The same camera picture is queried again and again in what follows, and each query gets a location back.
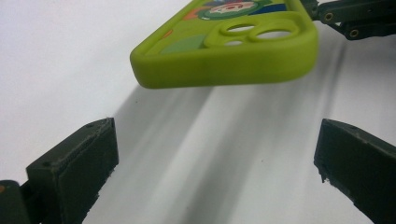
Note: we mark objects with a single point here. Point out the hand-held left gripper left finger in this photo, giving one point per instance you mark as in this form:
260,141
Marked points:
77,168

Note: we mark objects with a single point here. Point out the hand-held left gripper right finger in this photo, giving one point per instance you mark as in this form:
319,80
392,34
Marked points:
361,168

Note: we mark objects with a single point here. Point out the green cartoon phone case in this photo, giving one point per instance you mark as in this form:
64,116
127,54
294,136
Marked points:
224,65

